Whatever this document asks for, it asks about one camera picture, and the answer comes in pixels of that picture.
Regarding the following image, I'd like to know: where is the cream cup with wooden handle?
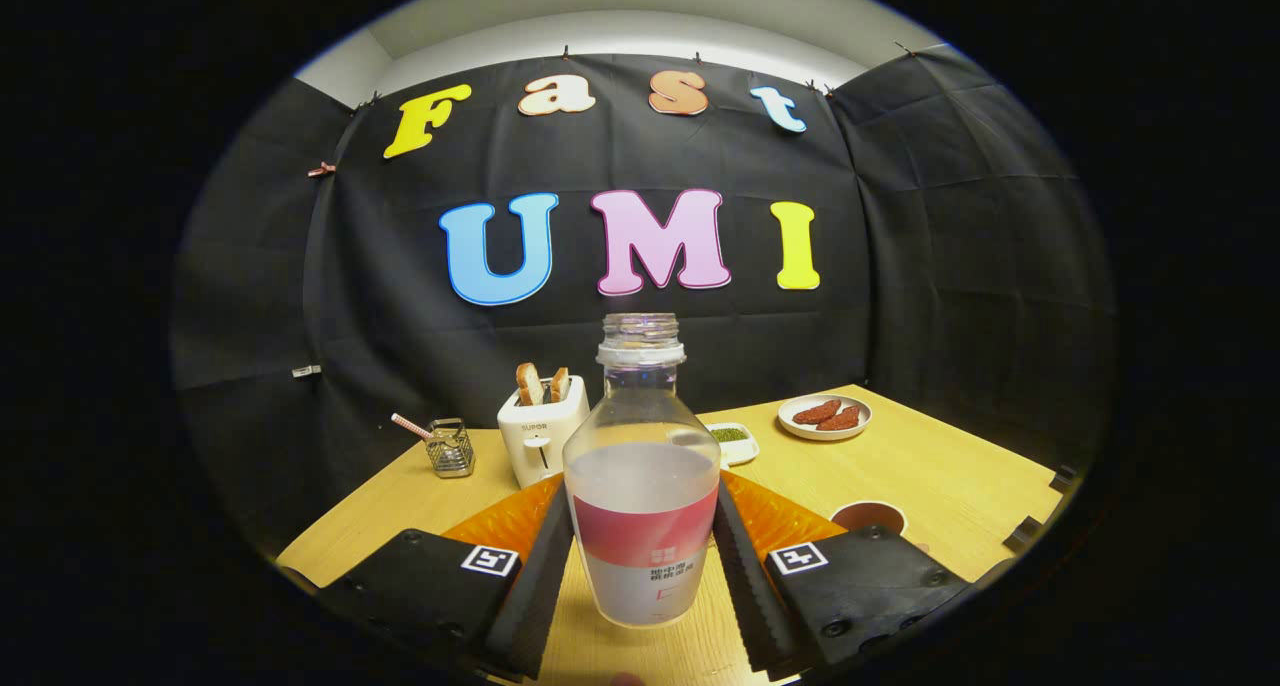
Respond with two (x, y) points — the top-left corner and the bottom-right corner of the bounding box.
(830, 501), (909, 538)

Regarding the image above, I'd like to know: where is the white toaster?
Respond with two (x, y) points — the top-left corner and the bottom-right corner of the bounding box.
(497, 374), (591, 489)

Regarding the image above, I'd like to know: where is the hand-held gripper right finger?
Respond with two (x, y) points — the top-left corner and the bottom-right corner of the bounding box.
(711, 469), (971, 680)

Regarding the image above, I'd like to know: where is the wire mesh holder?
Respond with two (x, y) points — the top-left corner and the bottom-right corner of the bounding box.
(425, 418), (476, 479)

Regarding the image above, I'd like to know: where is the clear juice bottle pink label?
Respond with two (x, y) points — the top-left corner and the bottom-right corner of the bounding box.
(563, 313), (722, 628)

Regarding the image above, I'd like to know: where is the wooden table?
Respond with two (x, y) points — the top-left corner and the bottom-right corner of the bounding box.
(277, 384), (1063, 686)

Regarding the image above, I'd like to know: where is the round white plate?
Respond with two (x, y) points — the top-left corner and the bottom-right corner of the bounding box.
(778, 394), (873, 441)

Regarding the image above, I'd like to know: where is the black backdrop cloth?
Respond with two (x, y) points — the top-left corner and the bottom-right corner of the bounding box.
(172, 44), (1116, 557)

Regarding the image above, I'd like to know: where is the small white rectangular dish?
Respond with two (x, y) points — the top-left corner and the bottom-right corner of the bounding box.
(705, 423), (760, 467)

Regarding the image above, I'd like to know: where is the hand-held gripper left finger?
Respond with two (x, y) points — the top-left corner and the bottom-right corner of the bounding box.
(318, 471), (577, 682)

